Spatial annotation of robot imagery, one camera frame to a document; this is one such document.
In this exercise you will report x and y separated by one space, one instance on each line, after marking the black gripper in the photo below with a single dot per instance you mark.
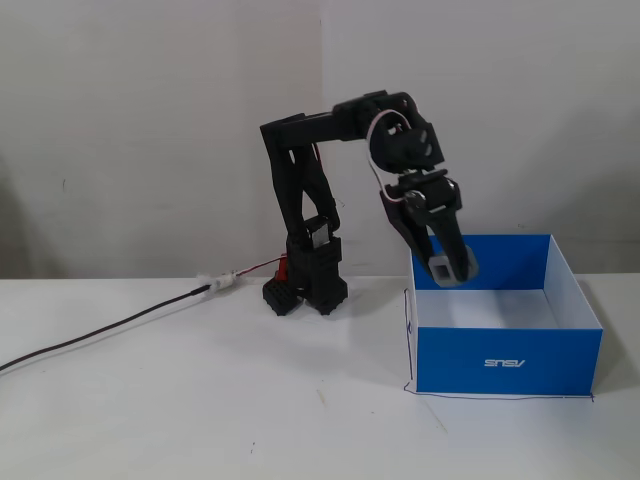
434 196

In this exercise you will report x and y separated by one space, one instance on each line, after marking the gray block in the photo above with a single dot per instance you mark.
445 270

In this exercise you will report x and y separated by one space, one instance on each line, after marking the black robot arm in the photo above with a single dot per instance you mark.
320 200

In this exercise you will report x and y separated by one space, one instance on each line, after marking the blue and white cardboard box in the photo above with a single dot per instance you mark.
505 355

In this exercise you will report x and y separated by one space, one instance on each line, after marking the red table clamp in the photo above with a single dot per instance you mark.
282 270

